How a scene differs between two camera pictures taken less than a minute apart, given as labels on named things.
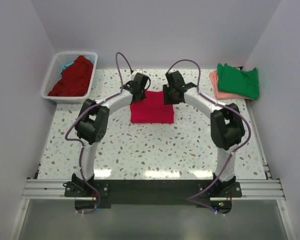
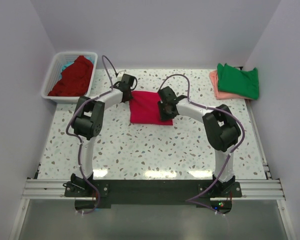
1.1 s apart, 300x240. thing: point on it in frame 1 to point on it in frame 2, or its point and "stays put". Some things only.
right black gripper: (166, 100) to (162, 116)
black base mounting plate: (88, 194) stays put
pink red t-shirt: (152, 109) stays put
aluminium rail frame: (267, 189) stays put
